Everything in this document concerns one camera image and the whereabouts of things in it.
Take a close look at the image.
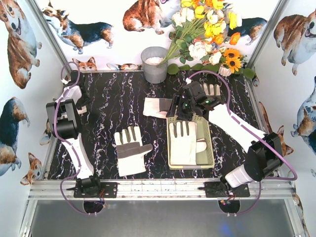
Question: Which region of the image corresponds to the horizontal white grey work glove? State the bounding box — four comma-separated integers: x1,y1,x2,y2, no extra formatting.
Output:
143,97,172,119

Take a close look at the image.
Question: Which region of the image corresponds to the pale green plastic storage basket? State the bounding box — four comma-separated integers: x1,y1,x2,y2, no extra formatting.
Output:
166,116,215,170

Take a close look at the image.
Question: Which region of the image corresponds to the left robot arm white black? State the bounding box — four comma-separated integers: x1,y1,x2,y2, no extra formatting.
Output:
46,72,101,198

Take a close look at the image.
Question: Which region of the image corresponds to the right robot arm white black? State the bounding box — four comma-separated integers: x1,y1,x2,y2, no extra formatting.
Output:
166,81,284,188

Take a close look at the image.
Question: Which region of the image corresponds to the grey metal bucket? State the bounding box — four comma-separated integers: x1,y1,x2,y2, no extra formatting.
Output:
141,46,168,84

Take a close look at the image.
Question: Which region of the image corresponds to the small sunflower pot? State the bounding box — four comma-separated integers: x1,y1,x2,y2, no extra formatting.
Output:
218,48,247,77

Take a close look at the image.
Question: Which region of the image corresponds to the artificial flower bouquet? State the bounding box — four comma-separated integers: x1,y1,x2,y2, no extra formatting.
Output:
161,0,242,64

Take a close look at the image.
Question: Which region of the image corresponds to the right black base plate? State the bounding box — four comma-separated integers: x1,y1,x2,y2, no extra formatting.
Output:
198,182,250,198

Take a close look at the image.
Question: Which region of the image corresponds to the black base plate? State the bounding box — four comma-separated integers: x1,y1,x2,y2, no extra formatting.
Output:
74,182,118,198
198,182,250,198

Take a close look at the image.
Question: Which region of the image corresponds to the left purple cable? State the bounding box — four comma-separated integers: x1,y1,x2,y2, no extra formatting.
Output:
56,61,99,216

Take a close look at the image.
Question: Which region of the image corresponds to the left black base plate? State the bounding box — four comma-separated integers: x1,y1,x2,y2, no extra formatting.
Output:
74,182,118,198

